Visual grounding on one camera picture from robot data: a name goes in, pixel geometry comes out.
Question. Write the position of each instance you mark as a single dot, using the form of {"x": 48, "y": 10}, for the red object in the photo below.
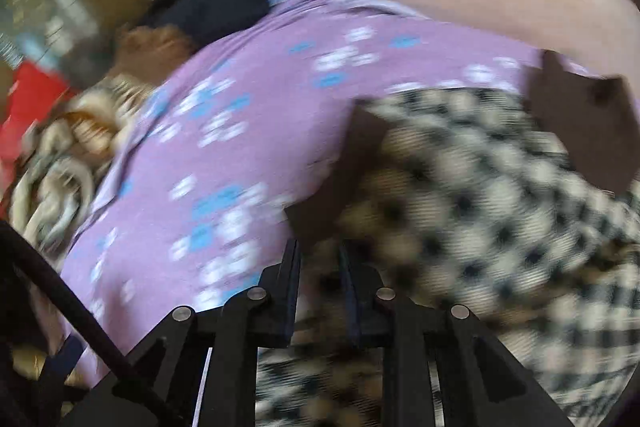
{"x": 35, "y": 99}

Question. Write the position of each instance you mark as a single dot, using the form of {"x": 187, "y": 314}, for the brown cloth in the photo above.
{"x": 150, "y": 49}

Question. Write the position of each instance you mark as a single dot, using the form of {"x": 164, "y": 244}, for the purple floral bedsheet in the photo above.
{"x": 250, "y": 82}

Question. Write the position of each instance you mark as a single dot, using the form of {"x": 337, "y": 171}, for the brown and cream floral blanket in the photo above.
{"x": 55, "y": 177}

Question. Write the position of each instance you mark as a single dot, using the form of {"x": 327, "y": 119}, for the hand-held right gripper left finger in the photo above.
{"x": 290, "y": 287}

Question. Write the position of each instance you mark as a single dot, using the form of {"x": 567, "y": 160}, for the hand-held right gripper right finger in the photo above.
{"x": 350, "y": 292}

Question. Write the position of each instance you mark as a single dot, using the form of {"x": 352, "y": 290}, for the frosted patterned glass panel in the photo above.
{"x": 40, "y": 2}

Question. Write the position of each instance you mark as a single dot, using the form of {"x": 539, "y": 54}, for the black and cream checkered garment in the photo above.
{"x": 475, "y": 207}

